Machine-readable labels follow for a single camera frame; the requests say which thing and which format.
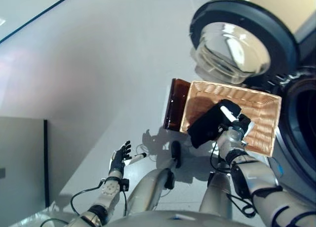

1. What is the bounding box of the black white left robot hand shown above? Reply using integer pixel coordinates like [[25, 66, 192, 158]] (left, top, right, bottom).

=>
[[108, 140, 148, 173]]

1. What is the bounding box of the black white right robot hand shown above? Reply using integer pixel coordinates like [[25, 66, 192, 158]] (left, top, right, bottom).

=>
[[218, 105, 255, 143]]

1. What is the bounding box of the large black garment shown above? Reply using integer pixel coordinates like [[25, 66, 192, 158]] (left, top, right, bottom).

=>
[[187, 99, 242, 149]]

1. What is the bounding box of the dark grey washing machine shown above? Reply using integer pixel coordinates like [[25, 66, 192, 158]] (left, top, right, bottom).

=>
[[246, 34, 316, 208]]

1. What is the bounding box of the round glass washing machine door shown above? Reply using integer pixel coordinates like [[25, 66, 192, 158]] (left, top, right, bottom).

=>
[[189, 0, 301, 86]]

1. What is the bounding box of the rectangular wicker laundry basket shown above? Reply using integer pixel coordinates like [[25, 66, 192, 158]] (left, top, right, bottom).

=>
[[179, 80, 282, 158]]

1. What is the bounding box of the brown glossy stool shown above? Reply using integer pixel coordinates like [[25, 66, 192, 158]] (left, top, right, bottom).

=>
[[163, 78, 192, 132]]

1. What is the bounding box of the grey robot torso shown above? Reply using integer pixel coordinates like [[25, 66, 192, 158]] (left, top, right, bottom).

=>
[[103, 210, 257, 227]]

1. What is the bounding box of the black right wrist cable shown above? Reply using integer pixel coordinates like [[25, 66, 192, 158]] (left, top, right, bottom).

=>
[[209, 140, 232, 174]]

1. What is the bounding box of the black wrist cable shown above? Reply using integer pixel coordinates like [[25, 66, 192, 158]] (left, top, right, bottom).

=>
[[209, 140, 232, 174], [40, 181, 128, 227]]

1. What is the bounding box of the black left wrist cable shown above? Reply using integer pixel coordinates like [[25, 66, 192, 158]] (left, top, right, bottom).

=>
[[40, 181, 128, 227]]

